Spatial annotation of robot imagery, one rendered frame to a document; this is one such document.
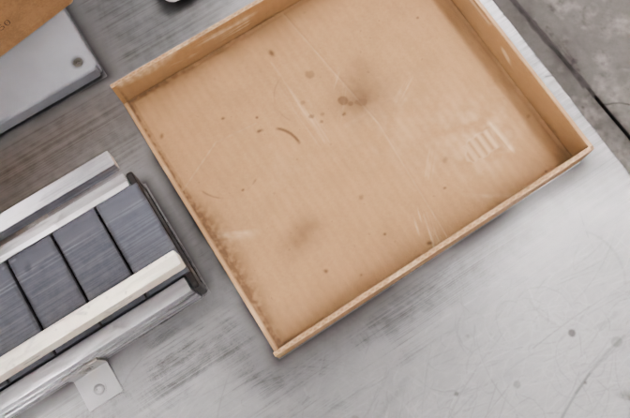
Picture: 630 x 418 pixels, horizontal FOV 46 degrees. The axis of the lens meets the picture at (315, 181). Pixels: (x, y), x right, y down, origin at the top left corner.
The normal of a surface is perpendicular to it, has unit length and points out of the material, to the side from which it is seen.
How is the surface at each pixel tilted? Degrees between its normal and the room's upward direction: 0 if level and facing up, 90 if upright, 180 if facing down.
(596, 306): 0
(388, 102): 0
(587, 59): 0
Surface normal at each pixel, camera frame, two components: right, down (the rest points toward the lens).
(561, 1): -0.02, -0.25
